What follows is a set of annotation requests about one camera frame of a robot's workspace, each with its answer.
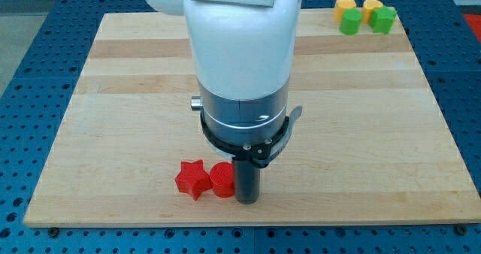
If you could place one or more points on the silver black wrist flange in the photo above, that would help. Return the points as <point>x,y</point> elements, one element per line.
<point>256,130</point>

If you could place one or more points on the red cylinder block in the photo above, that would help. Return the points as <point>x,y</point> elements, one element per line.
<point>222,179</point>

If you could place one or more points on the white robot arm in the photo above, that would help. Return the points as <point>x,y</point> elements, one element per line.
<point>243,54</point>

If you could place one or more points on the red star block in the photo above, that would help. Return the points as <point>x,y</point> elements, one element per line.
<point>193,179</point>

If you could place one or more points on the wooden board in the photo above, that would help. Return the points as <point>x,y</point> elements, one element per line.
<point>370,148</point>

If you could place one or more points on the yellow pentagon block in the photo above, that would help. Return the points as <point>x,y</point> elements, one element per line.
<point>342,5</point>

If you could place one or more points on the yellow heart block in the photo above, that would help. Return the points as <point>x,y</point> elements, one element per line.
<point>368,8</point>

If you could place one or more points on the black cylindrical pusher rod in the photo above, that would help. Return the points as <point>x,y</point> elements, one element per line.
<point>246,181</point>

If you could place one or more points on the green cylinder block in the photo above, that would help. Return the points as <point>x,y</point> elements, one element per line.
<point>350,21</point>

